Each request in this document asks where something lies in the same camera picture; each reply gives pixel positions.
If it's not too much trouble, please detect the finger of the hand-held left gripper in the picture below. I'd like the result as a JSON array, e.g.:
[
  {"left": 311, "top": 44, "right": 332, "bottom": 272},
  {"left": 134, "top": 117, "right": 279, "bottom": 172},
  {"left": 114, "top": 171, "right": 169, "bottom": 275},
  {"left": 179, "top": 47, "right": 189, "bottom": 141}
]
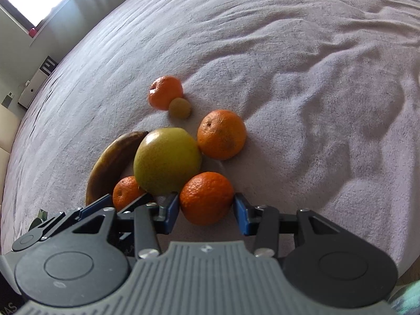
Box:
[{"left": 11, "top": 194, "right": 115, "bottom": 253}]

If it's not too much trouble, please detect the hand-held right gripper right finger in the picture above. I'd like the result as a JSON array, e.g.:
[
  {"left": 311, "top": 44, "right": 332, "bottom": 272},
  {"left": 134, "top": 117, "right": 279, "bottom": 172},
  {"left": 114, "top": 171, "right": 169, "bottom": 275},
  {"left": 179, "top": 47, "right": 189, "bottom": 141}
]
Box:
[{"left": 234, "top": 193, "right": 345, "bottom": 258}]

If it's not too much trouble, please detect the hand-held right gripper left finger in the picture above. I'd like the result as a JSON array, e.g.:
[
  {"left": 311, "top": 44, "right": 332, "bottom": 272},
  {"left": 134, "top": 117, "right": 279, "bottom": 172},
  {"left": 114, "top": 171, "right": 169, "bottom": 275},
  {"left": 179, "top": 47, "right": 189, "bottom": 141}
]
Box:
[{"left": 70, "top": 193, "right": 180, "bottom": 260}]

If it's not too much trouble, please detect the overripe brown banana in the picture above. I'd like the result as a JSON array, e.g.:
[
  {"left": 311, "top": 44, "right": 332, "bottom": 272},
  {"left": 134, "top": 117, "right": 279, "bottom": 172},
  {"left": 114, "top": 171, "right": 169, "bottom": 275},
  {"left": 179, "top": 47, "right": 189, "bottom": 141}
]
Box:
[{"left": 86, "top": 131, "right": 149, "bottom": 206}]

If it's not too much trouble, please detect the green apple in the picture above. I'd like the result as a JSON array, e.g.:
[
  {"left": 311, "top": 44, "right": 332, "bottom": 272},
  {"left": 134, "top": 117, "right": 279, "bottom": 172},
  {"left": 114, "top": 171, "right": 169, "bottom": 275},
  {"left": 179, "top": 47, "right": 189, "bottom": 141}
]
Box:
[{"left": 133, "top": 128, "right": 202, "bottom": 196}]

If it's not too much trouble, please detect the green object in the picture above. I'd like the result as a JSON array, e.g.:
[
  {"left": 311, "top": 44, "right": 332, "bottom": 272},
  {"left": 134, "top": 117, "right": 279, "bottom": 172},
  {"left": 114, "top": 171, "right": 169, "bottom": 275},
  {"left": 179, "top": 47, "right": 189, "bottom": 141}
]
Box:
[{"left": 31, "top": 208, "right": 50, "bottom": 230}]

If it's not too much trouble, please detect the large orange mandarin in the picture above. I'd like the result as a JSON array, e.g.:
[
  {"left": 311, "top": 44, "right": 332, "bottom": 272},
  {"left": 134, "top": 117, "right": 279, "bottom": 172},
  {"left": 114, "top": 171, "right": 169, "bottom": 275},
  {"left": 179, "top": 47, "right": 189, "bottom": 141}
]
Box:
[{"left": 197, "top": 109, "right": 247, "bottom": 161}]

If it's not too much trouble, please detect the small brown round fruit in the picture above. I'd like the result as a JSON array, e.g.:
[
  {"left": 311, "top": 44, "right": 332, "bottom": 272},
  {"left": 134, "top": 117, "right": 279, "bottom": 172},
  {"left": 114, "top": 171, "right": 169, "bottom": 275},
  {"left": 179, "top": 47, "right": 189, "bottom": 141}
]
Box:
[{"left": 169, "top": 97, "right": 192, "bottom": 119}]

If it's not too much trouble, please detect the white cabinet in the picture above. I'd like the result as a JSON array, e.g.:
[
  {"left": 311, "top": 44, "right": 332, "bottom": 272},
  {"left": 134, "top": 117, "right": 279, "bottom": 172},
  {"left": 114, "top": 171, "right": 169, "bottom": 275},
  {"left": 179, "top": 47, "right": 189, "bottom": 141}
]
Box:
[{"left": 18, "top": 70, "right": 48, "bottom": 107}]

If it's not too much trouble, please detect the pink fleece blanket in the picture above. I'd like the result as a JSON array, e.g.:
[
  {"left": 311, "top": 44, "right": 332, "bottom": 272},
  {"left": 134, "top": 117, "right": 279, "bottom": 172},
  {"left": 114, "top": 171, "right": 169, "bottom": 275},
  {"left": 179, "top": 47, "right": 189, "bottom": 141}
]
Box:
[{"left": 0, "top": 0, "right": 420, "bottom": 283}]

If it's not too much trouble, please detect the teal cloth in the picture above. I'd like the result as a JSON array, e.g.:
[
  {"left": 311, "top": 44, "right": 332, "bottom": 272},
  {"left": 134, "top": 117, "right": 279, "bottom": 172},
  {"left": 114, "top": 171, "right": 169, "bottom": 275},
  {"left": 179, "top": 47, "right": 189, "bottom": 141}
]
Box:
[{"left": 390, "top": 281, "right": 420, "bottom": 315}]

